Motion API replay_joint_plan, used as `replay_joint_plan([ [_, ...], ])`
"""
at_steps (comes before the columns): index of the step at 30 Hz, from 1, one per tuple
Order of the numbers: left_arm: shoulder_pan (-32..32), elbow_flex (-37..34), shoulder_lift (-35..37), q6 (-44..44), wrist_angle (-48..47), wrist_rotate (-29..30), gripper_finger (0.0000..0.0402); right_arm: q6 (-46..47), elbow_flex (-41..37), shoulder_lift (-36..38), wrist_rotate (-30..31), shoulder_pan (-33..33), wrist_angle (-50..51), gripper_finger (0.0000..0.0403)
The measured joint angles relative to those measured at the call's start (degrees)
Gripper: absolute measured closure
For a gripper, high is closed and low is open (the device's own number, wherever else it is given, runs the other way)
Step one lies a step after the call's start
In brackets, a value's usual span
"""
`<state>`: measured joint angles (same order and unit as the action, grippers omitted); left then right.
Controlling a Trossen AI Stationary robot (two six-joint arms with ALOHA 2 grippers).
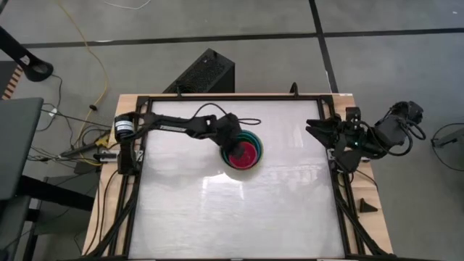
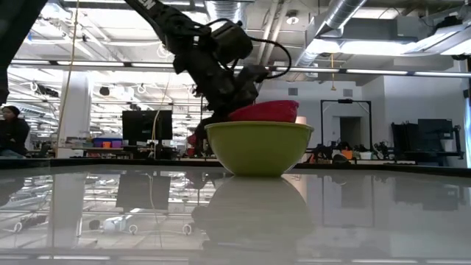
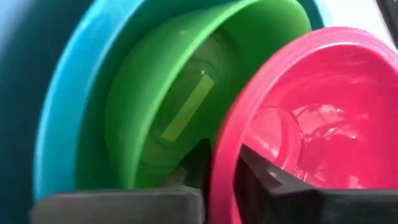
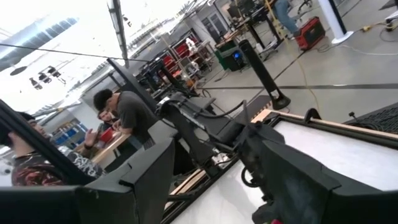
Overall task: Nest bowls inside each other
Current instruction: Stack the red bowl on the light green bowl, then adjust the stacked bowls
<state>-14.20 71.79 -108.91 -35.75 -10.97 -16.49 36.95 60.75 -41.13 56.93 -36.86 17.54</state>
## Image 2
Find black equipment cart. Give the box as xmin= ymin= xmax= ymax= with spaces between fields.
xmin=390 ymin=118 xmax=465 ymax=163

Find white column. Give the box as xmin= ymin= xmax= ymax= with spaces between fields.
xmin=56 ymin=71 xmax=92 ymax=149

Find purple and orange storage bins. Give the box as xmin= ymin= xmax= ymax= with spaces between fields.
xmin=91 ymin=137 xmax=124 ymax=149

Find pink plastic bowl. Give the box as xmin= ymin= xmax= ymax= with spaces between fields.
xmin=227 ymin=99 xmax=300 ymax=124

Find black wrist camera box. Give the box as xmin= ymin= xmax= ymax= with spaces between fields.
xmin=238 ymin=65 xmax=270 ymax=85

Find silver ceiling duct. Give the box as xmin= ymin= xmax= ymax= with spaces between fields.
xmin=294 ymin=0 xmax=369 ymax=68

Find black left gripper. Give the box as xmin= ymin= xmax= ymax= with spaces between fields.
xmin=171 ymin=43 xmax=259 ymax=156

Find black monitor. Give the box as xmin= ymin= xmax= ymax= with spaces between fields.
xmin=121 ymin=109 xmax=174 ymax=147

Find black doorway frame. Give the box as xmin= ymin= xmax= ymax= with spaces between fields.
xmin=320 ymin=98 xmax=373 ymax=152

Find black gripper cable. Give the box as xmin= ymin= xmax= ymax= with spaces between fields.
xmin=205 ymin=17 xmax=292 ymax=80

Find large lime green bowl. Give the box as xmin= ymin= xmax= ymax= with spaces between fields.
xmin=204 ymin=121 xmax=315 ymax=178

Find person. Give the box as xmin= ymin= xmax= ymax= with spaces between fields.
xmin=0 ymin=105 xmax=32 ymax=160

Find yellow cable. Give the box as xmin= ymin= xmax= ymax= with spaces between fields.
xmin=54 ymin=0 xmax=81 ymax=149

